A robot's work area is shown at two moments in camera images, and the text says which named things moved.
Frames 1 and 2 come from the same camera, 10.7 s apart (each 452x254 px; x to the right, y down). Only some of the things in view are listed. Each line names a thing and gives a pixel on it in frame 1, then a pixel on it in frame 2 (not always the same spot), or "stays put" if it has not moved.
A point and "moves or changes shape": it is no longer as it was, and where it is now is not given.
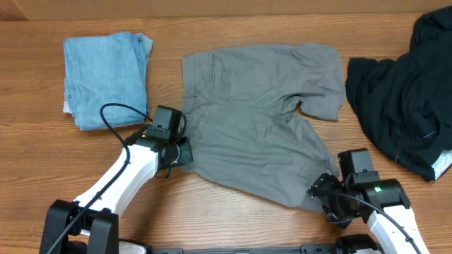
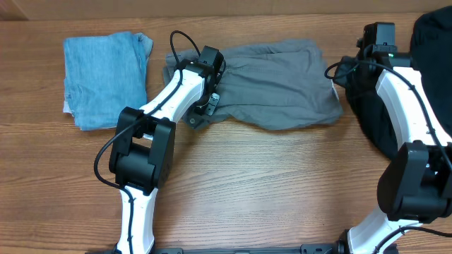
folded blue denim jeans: [106, 69] stays put
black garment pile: [406, 104] stays put
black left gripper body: [184, 152] → [203, 110]
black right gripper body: [321, 187] → [348, 75]
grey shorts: [245, 130] moves or changes shape
